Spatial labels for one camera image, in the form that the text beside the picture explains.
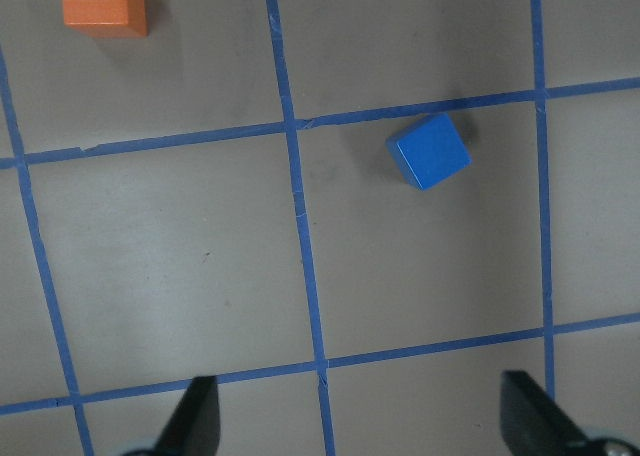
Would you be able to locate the orange wooden block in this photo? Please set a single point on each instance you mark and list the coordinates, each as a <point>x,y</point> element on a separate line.
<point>106,18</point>

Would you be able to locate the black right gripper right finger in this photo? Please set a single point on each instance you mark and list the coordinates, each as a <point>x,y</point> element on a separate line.
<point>531,423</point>

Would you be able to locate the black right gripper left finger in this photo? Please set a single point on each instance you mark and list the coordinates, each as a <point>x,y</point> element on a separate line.
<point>194,427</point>

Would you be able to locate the blue wooden block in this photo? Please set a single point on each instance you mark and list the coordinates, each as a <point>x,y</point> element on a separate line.
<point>428,151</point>

